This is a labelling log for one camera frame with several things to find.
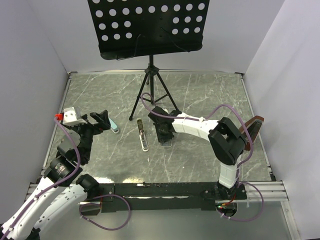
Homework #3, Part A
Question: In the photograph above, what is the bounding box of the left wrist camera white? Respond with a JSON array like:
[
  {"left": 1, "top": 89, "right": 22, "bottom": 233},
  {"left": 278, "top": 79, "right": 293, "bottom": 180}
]
[{"left": 54, "top": 107, "right": 87, "bottom": 127}]

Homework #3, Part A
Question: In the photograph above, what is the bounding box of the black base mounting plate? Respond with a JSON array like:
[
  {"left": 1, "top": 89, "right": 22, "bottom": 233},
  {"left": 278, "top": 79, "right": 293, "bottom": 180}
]
[{"left": 84, "top": 182, "right": 247, "bottom": 213}]

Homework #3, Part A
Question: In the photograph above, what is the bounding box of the brown wooden metronome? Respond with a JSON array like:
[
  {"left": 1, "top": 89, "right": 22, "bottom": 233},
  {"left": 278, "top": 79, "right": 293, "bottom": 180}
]
[{"left": 239, "top": 115, "right": 265, "bottom": 151}]

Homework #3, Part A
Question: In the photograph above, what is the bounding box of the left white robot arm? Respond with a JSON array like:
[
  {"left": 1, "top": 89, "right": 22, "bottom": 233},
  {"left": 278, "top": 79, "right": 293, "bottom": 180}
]
[{"left": 0, "top": 107, "right": 111, "bottom": 240}]

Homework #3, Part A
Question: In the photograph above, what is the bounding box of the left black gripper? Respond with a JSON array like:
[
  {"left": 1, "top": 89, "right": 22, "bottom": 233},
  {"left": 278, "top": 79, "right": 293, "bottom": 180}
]
[{"left": 68, "top": 109, "right": 110, "bottom": 162}]

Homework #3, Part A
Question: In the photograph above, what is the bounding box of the light blue stapler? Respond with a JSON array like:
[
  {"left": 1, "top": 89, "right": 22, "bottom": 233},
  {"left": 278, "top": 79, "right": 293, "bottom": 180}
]
[{"left": 108, "top": 118, "right": 120, "bottom": 134}]

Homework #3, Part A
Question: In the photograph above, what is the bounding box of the aluminium rail frame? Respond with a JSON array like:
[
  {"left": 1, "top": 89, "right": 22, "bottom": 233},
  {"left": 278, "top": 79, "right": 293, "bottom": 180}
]
[{"left": 24, "top": 71, "right": 301, "bottom": 240}]

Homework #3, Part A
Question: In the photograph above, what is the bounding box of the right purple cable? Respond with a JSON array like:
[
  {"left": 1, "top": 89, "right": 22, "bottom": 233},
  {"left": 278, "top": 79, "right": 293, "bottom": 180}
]
[{"left": 141, "top": 92, "right": 255, "bottom": 181}]

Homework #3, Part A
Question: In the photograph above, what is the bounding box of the black perforated music stand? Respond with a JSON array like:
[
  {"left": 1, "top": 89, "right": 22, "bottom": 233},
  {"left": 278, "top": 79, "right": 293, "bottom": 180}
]
[{"left": 87, "top": 0, "right": 210, "bottom": 121}]

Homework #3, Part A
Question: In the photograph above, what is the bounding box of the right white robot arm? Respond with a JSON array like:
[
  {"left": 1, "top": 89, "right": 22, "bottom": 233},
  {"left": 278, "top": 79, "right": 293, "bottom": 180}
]
[{"left": 148, "top": 106, "right": 247, "bottom": 199}]

